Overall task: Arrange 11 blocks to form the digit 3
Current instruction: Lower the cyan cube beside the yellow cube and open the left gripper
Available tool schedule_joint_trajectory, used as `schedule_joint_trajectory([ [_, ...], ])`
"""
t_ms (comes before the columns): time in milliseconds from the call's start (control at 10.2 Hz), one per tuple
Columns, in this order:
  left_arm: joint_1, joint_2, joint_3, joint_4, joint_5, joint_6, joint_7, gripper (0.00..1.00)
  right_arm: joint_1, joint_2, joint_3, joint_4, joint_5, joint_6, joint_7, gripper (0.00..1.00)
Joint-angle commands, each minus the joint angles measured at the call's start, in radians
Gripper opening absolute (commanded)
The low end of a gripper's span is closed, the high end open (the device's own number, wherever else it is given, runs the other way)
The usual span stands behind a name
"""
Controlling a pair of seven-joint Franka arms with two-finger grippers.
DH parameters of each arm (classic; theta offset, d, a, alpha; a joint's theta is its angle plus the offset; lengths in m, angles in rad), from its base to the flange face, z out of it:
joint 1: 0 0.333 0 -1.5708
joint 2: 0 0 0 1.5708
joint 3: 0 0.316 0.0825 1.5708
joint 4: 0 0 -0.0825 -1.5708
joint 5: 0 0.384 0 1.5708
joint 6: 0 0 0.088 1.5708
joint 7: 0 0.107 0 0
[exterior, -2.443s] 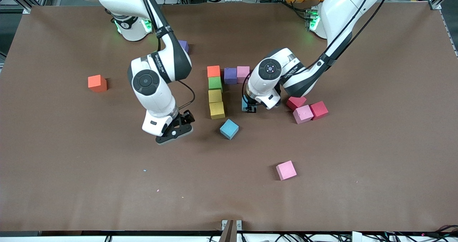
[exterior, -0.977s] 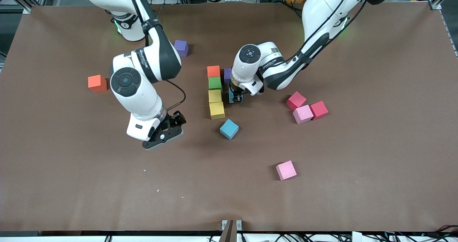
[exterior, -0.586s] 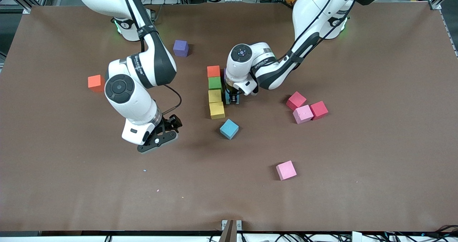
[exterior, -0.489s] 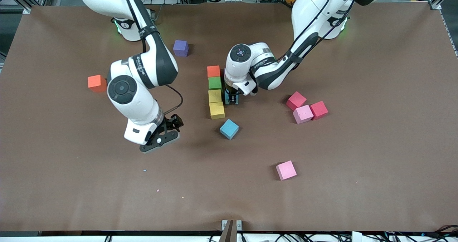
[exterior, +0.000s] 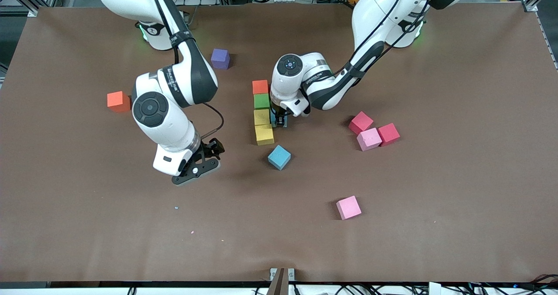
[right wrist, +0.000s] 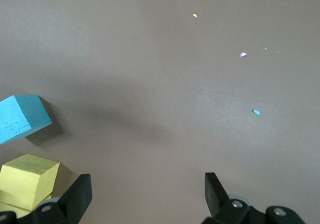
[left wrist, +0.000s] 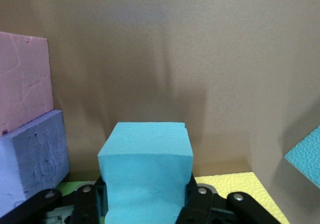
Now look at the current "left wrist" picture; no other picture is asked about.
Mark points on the blue foam cube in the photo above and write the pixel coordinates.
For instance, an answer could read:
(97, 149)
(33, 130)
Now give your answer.
(145, 159)
(307, 156)

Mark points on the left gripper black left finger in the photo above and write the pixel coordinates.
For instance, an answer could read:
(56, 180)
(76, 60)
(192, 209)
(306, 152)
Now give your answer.
(85, 204)

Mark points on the yellow foam cube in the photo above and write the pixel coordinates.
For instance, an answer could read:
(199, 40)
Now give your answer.
(240, 184)

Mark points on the purple foam cube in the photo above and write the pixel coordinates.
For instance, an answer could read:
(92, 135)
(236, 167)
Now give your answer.
(37, 154)

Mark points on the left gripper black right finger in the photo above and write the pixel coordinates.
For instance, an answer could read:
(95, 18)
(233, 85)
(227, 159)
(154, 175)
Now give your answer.
(202, 206)

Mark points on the pink foam cube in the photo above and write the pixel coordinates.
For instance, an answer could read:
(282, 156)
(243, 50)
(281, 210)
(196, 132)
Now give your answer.
(22, 84)

